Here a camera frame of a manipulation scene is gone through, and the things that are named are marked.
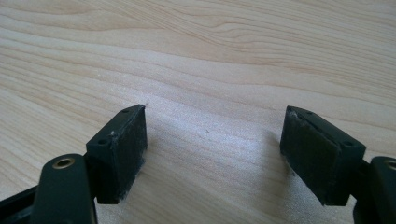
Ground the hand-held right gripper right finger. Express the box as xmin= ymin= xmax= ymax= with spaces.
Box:
xmin=278 ymin=105 xmax=367 ymax=207

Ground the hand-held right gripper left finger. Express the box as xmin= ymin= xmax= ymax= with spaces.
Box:
xmin=85 ymin=104 xmax=149 ymax=205

